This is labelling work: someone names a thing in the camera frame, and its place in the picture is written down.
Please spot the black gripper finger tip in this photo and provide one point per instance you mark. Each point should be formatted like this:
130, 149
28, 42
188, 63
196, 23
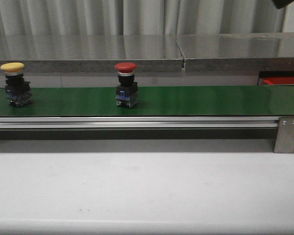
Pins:
279, 4

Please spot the grey stone slab right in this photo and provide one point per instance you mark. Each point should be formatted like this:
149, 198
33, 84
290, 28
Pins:
237, 52

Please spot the grey stone slab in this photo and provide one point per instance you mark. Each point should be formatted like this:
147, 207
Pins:
97, 53
237, 52

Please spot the red plastic tray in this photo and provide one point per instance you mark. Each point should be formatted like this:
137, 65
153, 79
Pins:
279, 81

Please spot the green conveyor belt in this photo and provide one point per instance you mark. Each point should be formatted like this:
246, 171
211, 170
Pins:
157, 101

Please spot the grey stone slab left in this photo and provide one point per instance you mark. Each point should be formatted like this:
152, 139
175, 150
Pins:
97, 53

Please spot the white pleated curtain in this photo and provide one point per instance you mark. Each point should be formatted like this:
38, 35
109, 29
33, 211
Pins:
142, 17

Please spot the steel conveyor support bracket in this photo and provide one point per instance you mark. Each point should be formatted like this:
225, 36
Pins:
285, 136

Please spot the aluminium conveyor side rail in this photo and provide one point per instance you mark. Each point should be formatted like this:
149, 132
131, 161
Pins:
137, 122

